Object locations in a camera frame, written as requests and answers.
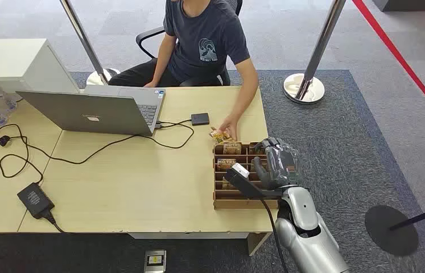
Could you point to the person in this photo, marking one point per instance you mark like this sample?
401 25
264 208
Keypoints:
204 37

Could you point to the person's right forearm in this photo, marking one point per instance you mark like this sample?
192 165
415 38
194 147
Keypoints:
160 66

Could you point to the person's left forearm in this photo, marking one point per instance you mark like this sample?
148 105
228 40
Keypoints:
244 94

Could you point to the wooden desk leg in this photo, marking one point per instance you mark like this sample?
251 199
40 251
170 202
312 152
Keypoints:
255 243

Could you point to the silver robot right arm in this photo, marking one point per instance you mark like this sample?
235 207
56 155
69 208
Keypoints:
302 214

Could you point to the white cabinet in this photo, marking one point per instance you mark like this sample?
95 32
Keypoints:
12 60

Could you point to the person's right hand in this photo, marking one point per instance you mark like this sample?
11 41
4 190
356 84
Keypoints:
151 84

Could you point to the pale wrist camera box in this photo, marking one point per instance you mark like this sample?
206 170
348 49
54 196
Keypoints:
240 171

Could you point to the red barrier strip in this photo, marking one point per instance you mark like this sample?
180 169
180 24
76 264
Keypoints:
397 56

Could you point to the black stanchion post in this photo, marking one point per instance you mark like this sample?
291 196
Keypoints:
389 233

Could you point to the black power adapter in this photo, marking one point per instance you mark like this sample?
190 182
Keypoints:
35 199

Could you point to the person's left hand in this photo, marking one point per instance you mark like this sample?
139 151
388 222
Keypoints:
230 124

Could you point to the hotel key card stack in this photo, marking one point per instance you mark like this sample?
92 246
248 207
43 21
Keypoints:
219 136

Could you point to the metal floor socket box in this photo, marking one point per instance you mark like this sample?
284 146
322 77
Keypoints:
155 261

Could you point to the dark furniture base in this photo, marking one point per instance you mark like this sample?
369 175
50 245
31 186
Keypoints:
412 4

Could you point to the black office chair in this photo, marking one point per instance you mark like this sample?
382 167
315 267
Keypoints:
144 36

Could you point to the chrome stanchion post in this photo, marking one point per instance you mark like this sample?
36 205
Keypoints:
84 41
319 45

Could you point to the dark grey rug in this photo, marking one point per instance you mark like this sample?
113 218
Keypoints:
333 150

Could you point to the grey laptop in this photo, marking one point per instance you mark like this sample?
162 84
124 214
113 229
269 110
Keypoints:
95 113

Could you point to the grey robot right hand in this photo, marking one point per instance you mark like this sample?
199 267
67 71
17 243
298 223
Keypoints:
282 165

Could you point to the wooden card holder box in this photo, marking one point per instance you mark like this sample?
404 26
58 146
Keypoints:
235 204

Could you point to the small black card reader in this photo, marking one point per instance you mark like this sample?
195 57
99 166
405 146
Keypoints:
200 119

